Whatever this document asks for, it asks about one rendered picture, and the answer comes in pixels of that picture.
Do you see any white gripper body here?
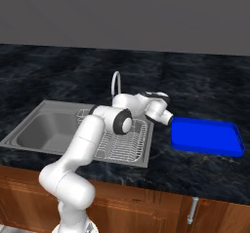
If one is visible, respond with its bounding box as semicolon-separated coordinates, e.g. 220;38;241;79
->
160;109;175;127

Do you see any blue tray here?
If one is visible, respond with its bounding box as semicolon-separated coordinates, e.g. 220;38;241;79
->
170;116;247;159

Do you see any curved steel faucet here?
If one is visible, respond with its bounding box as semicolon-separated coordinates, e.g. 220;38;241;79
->
109;70;123;97

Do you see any steel sink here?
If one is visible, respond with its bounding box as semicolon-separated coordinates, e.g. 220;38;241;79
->
0;99;156;170

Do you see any wooden cupboard front panel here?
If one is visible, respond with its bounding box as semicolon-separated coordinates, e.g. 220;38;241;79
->
0;164;186;233

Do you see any wooden cupboard door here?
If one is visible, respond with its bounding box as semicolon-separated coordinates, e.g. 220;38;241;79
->
182;195;250;233

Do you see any wire dish rack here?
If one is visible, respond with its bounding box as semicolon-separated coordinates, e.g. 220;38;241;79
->
75;107;149;164

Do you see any silver cupboard handle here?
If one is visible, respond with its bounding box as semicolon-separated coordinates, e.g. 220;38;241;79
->
187;196;200;226

